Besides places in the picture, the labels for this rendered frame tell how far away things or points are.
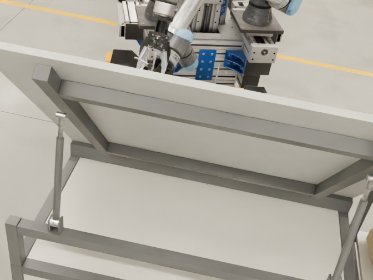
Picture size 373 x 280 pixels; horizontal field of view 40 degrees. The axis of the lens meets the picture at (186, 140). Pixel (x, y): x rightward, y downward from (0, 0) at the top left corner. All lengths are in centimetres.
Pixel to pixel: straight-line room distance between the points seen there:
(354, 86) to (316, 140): 353
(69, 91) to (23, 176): 205
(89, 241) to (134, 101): 54
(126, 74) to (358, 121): 53
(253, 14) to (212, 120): 141
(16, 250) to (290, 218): 104
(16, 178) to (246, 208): 169
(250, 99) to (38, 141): 258
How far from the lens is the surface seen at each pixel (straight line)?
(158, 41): 183
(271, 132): 129
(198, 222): 200
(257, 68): 265
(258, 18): 263
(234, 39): 268
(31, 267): 185
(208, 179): 214
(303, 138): 130
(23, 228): 171
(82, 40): 477
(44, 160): 344
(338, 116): 118
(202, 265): 162
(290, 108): 117
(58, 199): 160
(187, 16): 222
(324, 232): 212
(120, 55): 135
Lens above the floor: 226
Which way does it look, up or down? 38 degrees down
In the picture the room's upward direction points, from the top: 9 degrees clockwise
